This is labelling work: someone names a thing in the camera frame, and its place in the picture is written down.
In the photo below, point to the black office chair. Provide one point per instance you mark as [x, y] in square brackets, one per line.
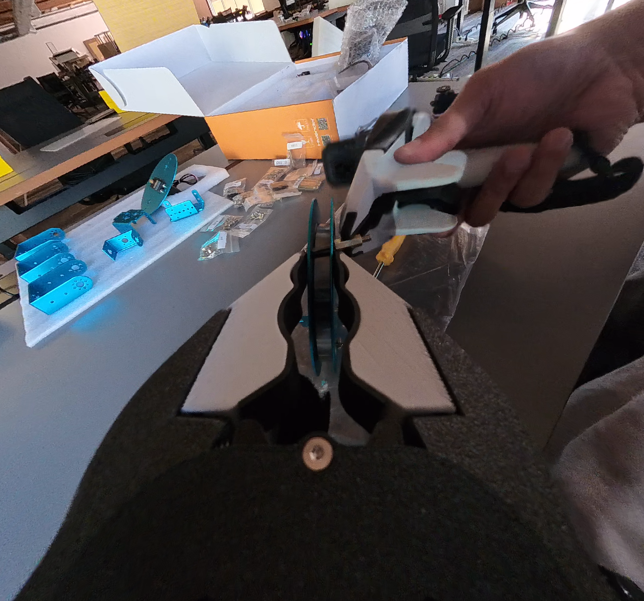
[402, 2]

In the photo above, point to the yellow tray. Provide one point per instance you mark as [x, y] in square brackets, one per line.
[5, 167]

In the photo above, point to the orange and white cardboard box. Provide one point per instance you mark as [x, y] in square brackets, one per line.
[261, 123]

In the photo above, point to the small blue angle bracket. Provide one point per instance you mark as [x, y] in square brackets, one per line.
[120, 245]

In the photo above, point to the white foam sheet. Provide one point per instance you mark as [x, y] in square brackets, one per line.
[126, 269]

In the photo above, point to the pile of small screw bags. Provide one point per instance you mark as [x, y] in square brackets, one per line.
[251, 199]

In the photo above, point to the grey desk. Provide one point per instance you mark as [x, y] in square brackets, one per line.
[126, 359]

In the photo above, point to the teal multi-hole metal bracket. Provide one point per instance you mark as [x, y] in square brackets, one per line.
[131, 218]

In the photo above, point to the brass standoff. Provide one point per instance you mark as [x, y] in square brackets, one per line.
[352, 243]

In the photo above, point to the blue round turntable base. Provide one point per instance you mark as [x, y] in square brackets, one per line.
[314, 284]

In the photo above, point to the person's right hand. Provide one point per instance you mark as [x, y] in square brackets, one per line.
[543, 88]

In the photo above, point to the blue oval metal plate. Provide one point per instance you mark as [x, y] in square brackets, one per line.
[158, 183]

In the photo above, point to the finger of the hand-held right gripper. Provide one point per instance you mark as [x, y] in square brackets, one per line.
[422, 221]
[402, 173]

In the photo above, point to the yellow box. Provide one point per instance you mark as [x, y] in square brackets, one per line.
[111, 100]

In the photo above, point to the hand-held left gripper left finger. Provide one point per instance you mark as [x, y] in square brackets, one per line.
[236, 359]

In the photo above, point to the black servo motor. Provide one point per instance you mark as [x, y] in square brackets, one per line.
[442, 99]

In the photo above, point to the wide blue perforated bracket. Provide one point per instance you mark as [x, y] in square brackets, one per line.
[183, 208]

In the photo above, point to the yellow tool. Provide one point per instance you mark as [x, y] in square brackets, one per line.
[392, 249]

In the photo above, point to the clear bubble bag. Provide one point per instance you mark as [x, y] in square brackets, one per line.
[367, 28]

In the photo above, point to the yellow upright panel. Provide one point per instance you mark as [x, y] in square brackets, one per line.
[141, 2]

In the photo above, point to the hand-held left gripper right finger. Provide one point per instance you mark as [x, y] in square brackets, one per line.
[397, 359]

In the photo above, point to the black equipment case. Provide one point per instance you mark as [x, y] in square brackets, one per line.
[35, 113]

